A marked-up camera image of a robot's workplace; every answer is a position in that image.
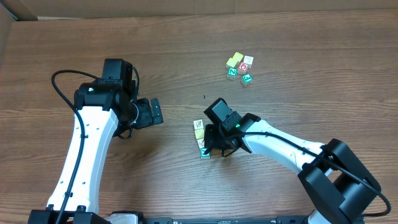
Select yellow lone block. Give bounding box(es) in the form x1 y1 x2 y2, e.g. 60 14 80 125
195 128 205 139

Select green A letter block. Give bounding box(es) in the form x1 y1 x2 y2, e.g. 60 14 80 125
200 148 211 159

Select white leaf picture block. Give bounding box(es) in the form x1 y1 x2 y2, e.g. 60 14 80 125
193 119 204 130

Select white feather picture block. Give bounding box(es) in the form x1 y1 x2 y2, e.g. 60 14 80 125
197 138 205 149

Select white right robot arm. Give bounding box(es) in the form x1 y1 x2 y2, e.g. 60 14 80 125
204 98 381 223

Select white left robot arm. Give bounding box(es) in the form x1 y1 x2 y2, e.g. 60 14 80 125
28 58 163 224

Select green E letter block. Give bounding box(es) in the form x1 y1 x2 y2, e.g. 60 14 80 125
240 73 253 87

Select green Z letter block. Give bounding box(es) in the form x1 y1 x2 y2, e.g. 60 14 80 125
226 67 238 80

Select red letter block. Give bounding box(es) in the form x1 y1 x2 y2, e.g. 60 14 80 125
238 62 249 75

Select yellow block near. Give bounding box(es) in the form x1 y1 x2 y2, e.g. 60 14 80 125
226 58 239 69

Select plain white wooden block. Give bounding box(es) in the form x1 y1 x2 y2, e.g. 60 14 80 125
243 55 254 69

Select yellow block far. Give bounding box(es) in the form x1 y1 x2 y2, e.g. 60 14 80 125
233 52 244 63

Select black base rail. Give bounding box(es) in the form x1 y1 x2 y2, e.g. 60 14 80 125
96 210 366 224

